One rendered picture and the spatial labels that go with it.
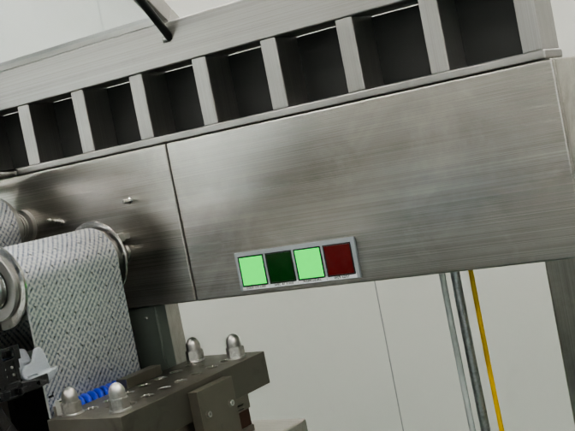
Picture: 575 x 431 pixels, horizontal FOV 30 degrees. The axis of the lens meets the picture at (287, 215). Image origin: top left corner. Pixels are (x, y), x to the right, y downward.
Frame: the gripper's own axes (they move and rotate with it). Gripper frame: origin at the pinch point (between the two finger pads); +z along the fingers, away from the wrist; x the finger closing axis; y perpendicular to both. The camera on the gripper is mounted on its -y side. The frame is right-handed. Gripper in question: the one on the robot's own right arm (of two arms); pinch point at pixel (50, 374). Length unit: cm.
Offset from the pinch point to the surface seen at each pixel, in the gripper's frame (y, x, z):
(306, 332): -48, 122, 263
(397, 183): 21, -55, 30
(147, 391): -6.0, -12.7, 8.6
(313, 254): 11.0, -37.2, 29.4
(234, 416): -13.9, -22.0, 18.7
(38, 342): 5.8, -0.2, -1.3
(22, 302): 13.0, 0.0, -2.8
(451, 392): -78, 59, 263
